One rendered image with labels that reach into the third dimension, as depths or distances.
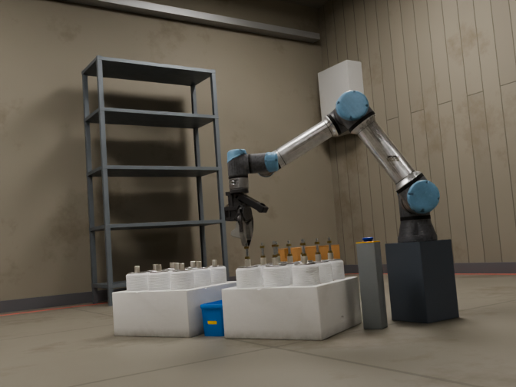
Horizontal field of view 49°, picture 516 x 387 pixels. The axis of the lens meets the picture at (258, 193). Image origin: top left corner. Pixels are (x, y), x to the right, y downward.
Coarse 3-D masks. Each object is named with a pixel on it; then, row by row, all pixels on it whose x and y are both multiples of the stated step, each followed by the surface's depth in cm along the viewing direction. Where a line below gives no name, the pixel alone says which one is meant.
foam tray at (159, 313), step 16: (208, 288) 231; (224, 288) 241; (128, 304) 233; (144, 304) 228; (160, 304) 224; (176, 304) 221; (192, 304) 220; (128, 320) 232; (144, 320) 228; (160, 320) 224; (176, 320) 220; (192, 320) 219; (144, 336) 228; (160, 336) 224; (176, 336) 220; (192, 336) 219
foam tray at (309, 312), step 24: (240, 288) 207; (264, 288) 201; (288, 288) 196; (312, 288) 192; (336, 288) 205; (240, 312) 206; (264, 312) 201; (288, 312) 196; (312, 312) 192; (336, 312) 203; (360, 312) 223; (240, 336) 205; (264, 336) 200; (288, 336) 196; (312, 336) 191
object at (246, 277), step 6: (240, 270) 210; (246, 270) 209; (252, 270) 209; (258, 270) 211; (240, 276) 210; (246, 276) 209; (252, 276) 209; (258, 276) 211; (240, 282) 210; (246, 282) 209; (252, 282) 209; (258, 282) 210
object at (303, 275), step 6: (312, 264) 199; (294, 270) 200; (300, 270) 198; (306, 270) 197; (312, 270) 198; (318, 270) 200; (294, 276) 199; (300, 276) 198; (306, 276) 197; (312, 276) 197; (318, 276) 199; (294, 282) 200; (300, 282) 198; (306, 282) 197; (312, 282) 197; (318, 282) 199
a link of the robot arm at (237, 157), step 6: (234, 150) 215; (240, 150) 215; (228, 156) 216; (234, 156) 215; (240, 156) 215; (246, 156) 215; (228, 162) 216; (234, 162) 214; (240, 162) 214; (246, 162) 214; (228, 168) 216; (234, 168) 214; (240, 168) 214; (246, 168) 215; (228, 174) 217; (234, 174) 214; (240, 174) 214; (246, 174) 216
